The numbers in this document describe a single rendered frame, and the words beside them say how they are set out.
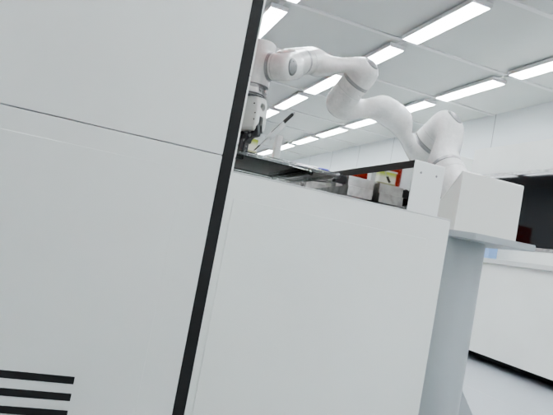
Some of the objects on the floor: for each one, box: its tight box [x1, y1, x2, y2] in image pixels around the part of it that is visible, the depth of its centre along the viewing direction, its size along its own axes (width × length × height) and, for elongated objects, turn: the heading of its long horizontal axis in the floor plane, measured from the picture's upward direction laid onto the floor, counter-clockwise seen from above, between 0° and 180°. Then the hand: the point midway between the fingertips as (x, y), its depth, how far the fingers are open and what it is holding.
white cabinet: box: [186, 173, 450, 415], centre depth 175 cm, size 64×96×82 cm, turn 90°
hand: (241, 149), depth 160 cm, fingers closed
